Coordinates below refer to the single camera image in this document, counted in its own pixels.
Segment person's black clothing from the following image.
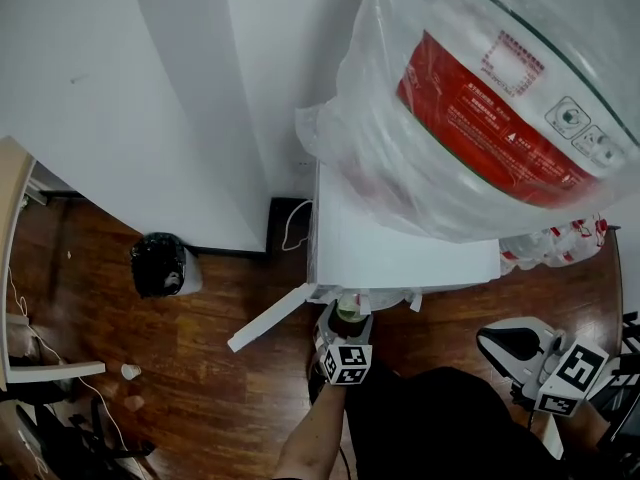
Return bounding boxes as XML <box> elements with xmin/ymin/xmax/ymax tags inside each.
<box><xmin>344</xmin><ymin>365</ymin><xmax>569</xmax><ymax>480</ymax></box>

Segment white dispenser power cable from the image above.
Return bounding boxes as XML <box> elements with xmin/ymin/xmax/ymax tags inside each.
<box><xmin>280</xmin><ymin>198</ymin><xmax>314</xmax><ymax>252</ymax></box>

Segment light wooden desk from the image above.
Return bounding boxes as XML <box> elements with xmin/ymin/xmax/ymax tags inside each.
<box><xmin>0</xmin><ymin>135</ymin><xmax>107</xmax><ymax>385</ymax></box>

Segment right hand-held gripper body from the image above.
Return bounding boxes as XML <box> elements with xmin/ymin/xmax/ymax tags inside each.
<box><xmin>509</xmin><ymin>328</ymin><xmax>610</xmax><ymax>418</ymax></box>

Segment large plastic-wrapped water bottle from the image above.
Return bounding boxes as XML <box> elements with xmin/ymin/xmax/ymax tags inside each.
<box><xmin>294</xmin><ymin>0</ymin><xmax>640</xmax><ymax>245</ymax></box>

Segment white floor cable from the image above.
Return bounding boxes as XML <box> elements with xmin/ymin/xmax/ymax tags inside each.
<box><xmin>4</xmin><ymin>265</ymin><xmax>132</xmax><ymax>449</ymax></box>

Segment translucent plastic cup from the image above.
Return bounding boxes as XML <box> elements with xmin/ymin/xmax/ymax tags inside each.
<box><xmin>335</xmin><ymin>291</ymin><xmax>365</xmax><ymax>325</ymax></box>

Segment person's left forearm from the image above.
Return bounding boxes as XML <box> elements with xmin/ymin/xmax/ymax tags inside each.
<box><xmin>272</xmin><ymin>380</ymin><xmax>347</xmax><ymax>480</ymax></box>

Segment black-bagged trash bin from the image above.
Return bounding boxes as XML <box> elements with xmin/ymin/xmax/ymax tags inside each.
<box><xmin>130</xmin><ymin>232</ymin><xmax>204</xmax><ymax>299</ymax></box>

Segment black office chair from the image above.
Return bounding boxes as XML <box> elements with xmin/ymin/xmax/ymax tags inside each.
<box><xmin>0</xmin><ymin>382</ymin><xmax>157</xmax><ymax>480</ymax></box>

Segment person's right forearm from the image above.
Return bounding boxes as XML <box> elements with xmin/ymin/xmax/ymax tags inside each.
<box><xmin>574</xmin><ymin>400</ymin><xmax>617</xmax><ymax>464</ymax></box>

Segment white water dispenser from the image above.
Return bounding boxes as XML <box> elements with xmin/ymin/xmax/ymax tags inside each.
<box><xmin>227</xmin><ymin>160</ymin><xmax>502</xmax><ymax>354</ymax></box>

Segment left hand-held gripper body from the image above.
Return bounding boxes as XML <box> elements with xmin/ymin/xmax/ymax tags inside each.
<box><xmin>312</xmin><ymin>323</ymin><xmax>374</xmax><ymax>387</ymax></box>

